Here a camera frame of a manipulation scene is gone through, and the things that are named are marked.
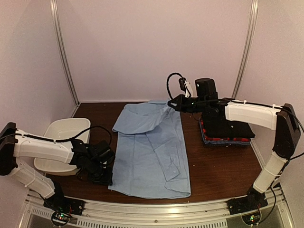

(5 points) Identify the folded black shirt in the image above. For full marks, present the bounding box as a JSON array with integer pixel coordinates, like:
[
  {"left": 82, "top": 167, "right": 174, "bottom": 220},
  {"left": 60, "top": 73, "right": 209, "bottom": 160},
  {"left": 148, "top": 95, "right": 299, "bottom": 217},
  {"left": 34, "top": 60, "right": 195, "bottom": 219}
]
[{"left": 201, "top": 113, "right": 255, "bottom": 139}]

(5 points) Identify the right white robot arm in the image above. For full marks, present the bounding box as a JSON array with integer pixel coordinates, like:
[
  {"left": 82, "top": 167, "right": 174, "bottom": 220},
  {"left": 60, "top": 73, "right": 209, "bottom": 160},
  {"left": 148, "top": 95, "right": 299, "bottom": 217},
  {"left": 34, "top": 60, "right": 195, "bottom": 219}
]
[{"left": 168, "top": 74, "right": 304, "bottom": 210}]

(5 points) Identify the right aluminium frame post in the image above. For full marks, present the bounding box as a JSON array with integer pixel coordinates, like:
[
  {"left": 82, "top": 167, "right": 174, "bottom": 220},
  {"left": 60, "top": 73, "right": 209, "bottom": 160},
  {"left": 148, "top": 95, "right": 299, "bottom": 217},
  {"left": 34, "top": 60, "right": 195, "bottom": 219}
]
[{"left": 232, "top": 0, "right": 259, "bottom": 98}]

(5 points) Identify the right circuit board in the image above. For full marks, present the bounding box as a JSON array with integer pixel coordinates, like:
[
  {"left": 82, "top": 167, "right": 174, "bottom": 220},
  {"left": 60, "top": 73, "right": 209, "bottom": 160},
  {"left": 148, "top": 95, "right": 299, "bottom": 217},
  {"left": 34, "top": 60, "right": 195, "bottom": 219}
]
[{"left": 241, "top": 212, "right": 261, "bottom": 226}]

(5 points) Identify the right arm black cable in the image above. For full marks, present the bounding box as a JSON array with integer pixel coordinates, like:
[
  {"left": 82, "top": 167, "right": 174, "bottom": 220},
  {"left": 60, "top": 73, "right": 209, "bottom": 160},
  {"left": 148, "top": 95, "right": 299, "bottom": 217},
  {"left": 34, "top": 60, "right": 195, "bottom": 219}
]
[{"left": 166, "top": 73, "right": 186, "bottom": 100}]

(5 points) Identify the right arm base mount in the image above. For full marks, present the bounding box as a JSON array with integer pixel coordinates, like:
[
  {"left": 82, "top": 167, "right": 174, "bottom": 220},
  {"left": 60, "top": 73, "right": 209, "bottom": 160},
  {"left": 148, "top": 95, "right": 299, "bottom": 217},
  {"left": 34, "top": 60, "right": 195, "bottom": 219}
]
[{"left": 227, "top": 188, "right": 268, "bottom": 215}]

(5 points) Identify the aluminium frame post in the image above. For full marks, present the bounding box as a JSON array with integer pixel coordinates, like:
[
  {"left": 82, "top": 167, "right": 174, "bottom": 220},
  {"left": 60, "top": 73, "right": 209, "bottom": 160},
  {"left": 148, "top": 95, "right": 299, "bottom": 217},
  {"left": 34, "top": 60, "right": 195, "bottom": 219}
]
[
  {"left": 232, "top": 0, "right": 259, "bottom": 98},
  {"left": 50, "top": 0, "right": 80, "bottom": 106}
]

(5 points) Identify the light blue long sleeve shirt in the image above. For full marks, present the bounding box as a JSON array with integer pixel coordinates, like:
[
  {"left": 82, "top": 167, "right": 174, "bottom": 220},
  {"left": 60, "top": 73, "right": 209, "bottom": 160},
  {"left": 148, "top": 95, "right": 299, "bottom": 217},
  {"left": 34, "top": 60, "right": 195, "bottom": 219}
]
[{"left": 109, "top": 101, "right": 191, "bottom": 199}]

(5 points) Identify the circuit board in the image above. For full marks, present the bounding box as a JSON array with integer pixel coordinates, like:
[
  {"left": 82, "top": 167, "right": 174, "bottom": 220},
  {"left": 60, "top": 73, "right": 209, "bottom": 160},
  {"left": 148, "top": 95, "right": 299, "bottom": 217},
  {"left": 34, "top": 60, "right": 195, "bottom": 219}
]
[
  {"left": 241, "top": 212, "right": 261, "bottom": 226},
  {"left": 51, "top": 211, "right": 72, "bottom": 227}
]

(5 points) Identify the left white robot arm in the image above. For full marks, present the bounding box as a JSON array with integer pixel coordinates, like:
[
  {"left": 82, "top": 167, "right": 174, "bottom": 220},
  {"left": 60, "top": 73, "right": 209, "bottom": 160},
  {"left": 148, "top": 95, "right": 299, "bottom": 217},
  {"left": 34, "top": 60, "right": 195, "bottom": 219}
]
[{"left": 0, "top": 122, "right": 115, "bottom": 211}]

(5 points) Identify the left circuit board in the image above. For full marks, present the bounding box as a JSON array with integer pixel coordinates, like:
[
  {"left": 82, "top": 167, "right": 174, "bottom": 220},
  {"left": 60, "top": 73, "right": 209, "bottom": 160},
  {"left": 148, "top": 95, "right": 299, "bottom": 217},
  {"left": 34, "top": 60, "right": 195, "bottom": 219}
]
[{"left": 51, "top": 211, "right": 72, "bottom": 227}]

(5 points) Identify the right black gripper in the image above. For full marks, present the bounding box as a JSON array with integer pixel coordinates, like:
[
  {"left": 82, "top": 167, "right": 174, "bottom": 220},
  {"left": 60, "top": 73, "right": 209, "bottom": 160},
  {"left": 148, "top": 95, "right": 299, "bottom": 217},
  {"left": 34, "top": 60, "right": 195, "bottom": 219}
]
[{"left": 168, "top": 94, "right": 209, "bottom": 113}]

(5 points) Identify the folded blue checked shirt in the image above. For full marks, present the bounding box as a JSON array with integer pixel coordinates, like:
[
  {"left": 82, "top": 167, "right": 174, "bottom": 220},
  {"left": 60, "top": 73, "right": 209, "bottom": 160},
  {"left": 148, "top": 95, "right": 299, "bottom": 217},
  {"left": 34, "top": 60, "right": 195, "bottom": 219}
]
[{"left": 200, "top": 122, "right": 251, "bottom": 146}]

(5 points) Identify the white plastic tub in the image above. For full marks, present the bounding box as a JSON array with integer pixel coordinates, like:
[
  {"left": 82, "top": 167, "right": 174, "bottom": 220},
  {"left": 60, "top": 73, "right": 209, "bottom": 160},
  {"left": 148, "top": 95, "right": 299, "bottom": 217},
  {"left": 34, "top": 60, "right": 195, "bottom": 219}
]
[{"left": 33, "top": 118, "right": 91, "bottom": 176}]

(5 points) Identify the left aluminium frame post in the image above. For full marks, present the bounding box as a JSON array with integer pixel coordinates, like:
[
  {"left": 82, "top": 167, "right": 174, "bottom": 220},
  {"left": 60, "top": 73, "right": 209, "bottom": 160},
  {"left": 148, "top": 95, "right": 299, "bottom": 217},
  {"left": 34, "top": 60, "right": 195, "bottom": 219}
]
[{"left": 50, "top": 0, "right": 80, "bottom": 106}]

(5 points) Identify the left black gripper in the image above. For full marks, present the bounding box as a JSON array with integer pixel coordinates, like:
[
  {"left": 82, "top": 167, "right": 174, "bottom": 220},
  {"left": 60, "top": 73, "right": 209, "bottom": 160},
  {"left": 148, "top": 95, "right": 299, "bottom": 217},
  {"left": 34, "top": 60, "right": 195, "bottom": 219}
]
[{"left": 85, "top": 159, "right": 113, "bottom": 185}]

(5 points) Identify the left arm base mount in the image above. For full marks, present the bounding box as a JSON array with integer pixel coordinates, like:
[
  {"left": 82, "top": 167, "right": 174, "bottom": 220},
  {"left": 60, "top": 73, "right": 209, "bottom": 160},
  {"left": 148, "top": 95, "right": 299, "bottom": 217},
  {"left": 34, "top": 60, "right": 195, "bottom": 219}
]
[{"left": 43, "top": 192, "right": 85, "bottom": 216}]

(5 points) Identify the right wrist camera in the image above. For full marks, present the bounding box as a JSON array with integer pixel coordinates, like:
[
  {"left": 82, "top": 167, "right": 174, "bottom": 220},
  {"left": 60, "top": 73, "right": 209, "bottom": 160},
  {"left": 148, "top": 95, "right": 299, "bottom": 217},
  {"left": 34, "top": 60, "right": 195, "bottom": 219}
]
[{"left": 179, "top": 77, "right": 193, "bottom": 98}]

